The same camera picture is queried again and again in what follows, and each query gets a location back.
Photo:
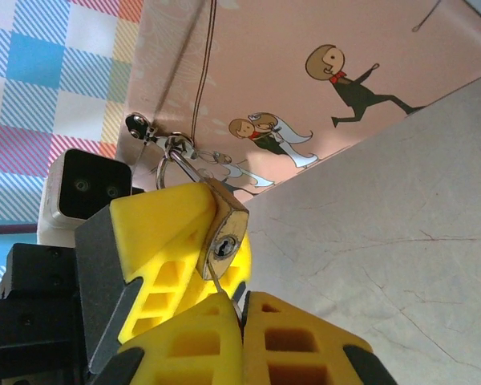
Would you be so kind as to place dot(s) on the pink cartoon wedding box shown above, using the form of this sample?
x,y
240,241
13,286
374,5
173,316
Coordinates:
x,y
284,48

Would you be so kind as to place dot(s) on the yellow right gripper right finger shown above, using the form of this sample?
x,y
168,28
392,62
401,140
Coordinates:
x,y
304,349

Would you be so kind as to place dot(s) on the small silver key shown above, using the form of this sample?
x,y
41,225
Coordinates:
x,y
217,280

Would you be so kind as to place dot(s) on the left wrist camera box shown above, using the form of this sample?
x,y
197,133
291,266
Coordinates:
x,y
88,188

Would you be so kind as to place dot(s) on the brass padlock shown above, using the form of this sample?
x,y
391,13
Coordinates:
x,y
224,224

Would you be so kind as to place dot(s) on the plaid striped backdrop cloth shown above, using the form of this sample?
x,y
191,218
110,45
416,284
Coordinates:
x,y
24,60

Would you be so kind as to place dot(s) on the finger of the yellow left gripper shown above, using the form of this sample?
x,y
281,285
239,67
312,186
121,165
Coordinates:
x,y
243,264
160,224

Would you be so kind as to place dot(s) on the silver metal hasp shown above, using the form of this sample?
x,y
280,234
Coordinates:
x,y
138,124

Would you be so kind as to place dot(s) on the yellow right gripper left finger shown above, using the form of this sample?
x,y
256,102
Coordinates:
x,y
176,353

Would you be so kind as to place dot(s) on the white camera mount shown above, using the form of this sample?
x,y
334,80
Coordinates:
x,y
54,234

